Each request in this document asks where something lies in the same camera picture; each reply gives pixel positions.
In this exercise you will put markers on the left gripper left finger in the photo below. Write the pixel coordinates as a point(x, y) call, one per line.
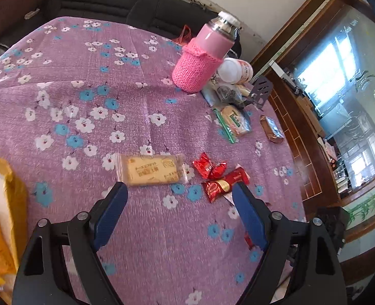
point(43, 275)

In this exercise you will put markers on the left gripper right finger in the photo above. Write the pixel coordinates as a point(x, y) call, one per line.
point(317, 277)

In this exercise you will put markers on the dark red snack wrapper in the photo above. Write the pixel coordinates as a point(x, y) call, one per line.
point(248, 241)

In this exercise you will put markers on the yellow cardboard box tray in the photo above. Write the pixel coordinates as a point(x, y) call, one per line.
point(13, 222)

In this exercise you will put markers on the brown chocolate wrapper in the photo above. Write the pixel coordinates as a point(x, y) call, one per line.
point(271, 130)

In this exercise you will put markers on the red gold candy wrapper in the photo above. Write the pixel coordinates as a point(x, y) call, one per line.
point(213, 189)

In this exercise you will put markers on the small red candy wrapper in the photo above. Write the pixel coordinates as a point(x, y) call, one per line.
point(208, 169)

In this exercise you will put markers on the green labelled biscuit bag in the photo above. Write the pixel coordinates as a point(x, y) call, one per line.
point(233, 122)

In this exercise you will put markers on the wooden mirror cabinet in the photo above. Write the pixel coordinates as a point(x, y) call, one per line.
point(322, 67)

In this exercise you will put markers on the clear wrapped biscuit bar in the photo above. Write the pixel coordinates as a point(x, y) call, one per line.
point(147, 170)

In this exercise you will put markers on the black perforated phone stand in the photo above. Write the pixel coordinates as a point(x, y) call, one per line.
point(260, 92)

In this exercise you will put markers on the dark clear plastic bag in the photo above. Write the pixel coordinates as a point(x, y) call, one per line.
point(218, 95)

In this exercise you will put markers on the white plastic jar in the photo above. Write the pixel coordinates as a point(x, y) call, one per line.
point(235, 71)

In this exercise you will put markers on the purple floral tablecloth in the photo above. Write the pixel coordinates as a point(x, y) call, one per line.
point(74, 93)

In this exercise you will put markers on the pink knit-sleeved thermos bottle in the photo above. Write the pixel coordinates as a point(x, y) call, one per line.
point(202, 56)

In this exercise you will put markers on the black leather sofa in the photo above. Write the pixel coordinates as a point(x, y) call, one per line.
point(163, 17)

